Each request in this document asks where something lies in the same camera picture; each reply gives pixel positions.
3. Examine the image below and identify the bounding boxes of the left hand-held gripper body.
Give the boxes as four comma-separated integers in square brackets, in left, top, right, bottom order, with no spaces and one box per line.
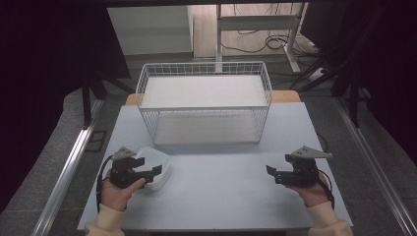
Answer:
[108,146,148,190]

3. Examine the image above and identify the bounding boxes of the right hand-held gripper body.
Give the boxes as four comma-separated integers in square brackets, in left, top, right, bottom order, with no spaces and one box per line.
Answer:
[284,145,334,189]

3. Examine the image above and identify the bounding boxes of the white plastic container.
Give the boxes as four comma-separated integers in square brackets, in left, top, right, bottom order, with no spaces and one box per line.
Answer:
[132,146,172,192]

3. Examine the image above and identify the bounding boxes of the person's left hand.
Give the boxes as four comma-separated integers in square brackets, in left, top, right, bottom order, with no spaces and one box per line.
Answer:
[99,177,148,212]

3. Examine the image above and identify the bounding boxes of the person's right hand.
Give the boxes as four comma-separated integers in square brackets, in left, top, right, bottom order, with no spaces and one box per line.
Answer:
[286,172,330,208]

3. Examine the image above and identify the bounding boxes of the wooden table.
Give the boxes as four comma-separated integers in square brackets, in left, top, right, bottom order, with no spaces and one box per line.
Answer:
[125,89,302,107]

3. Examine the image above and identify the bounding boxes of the black stand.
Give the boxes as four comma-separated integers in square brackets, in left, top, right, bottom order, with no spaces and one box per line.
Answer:
[80,73,136,130]
[294,3,391,129]

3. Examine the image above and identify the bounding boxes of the white power strip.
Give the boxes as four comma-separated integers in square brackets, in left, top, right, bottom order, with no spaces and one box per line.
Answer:
[307,66,329,83]

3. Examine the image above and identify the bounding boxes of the dark curtain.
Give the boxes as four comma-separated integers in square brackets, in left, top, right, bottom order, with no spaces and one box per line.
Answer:
[0,0,132,214]
[300,0,417,158]

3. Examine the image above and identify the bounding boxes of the white cabinet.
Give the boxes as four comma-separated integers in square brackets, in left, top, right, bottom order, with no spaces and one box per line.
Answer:
[106,5,195,57]

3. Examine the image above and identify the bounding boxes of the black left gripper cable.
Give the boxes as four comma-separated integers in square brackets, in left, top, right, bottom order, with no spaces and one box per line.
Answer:
[95,154,114,214]

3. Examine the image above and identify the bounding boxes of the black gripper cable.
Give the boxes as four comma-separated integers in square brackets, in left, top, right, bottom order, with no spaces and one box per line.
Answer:
[316,168,336,210]
[95,154,114,214]

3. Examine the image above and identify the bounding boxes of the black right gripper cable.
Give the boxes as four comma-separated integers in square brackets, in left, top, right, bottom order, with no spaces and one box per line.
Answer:
[316,168,336,210]

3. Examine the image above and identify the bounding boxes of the black frame on floor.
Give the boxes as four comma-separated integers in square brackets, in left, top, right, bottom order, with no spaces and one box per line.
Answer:
[85,129,108,153]

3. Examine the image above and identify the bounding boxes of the aluminium rail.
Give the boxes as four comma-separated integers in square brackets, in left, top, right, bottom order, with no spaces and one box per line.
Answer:
[333,95,417,236]
[30,97,106,236]

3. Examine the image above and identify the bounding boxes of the white wire shelf rack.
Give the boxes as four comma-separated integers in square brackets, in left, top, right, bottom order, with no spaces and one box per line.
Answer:
[135,61,273,148]

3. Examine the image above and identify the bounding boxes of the black floor cables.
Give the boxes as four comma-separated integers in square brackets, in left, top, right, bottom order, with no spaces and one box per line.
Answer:
[219,3,321,68]

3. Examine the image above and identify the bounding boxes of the white metal desk frame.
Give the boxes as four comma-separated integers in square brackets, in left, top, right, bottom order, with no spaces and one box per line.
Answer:
[214,2,310,75]

